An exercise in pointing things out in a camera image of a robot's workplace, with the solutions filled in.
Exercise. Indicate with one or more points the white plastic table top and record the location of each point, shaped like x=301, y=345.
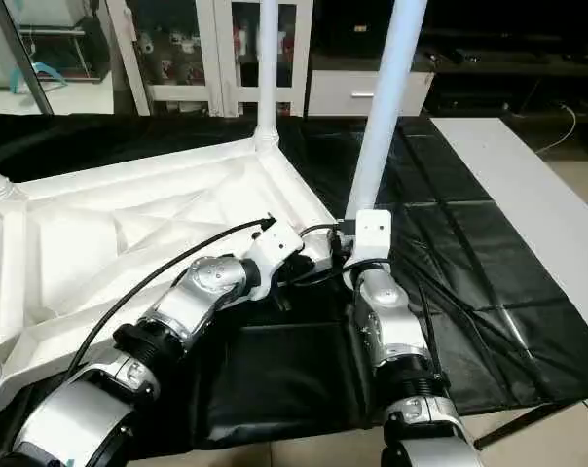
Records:
x=80, y=243

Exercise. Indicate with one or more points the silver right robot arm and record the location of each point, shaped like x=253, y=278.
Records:
x=386, y=321

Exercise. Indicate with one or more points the black plastic mat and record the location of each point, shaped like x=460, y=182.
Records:
x=275, y=379

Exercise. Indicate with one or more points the white drawer unit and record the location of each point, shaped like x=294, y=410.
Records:
x=333, y=92

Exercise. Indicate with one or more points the white side board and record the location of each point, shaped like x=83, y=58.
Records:
x=537, y=204

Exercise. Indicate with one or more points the white glass door cabinet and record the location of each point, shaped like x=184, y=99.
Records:
x=216, y=53

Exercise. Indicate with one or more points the black metal table leg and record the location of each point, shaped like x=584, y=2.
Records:
x=523, y=426

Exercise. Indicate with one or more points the grey metal storage rack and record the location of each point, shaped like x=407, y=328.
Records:
x=70, y=49

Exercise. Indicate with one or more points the teal small stool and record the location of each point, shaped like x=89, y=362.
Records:
x=41, y=76

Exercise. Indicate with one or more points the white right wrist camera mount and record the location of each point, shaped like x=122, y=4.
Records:
x=374, y=233

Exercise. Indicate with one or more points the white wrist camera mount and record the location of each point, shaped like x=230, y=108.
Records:
x=374, y=233
x=276, y=245

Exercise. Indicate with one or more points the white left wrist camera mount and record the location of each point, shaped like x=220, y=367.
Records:
x=276, y=245

